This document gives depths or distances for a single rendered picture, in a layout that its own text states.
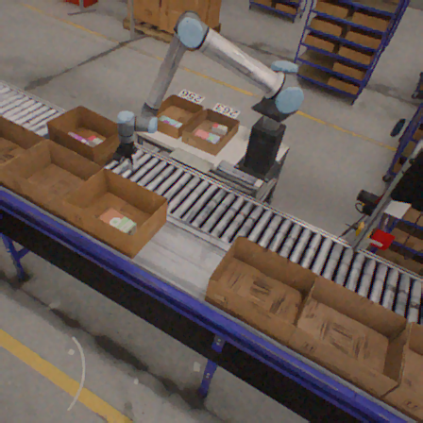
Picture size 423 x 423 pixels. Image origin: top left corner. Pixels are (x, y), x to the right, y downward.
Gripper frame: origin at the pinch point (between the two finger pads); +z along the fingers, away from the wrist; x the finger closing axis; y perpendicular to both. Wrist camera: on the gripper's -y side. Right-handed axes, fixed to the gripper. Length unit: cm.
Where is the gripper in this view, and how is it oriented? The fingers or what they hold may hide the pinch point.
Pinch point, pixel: (125, 167)
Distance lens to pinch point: 237.3
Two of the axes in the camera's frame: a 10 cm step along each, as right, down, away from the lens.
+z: -1.3, 6.9, 7.1
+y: 4.8, -5.9, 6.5
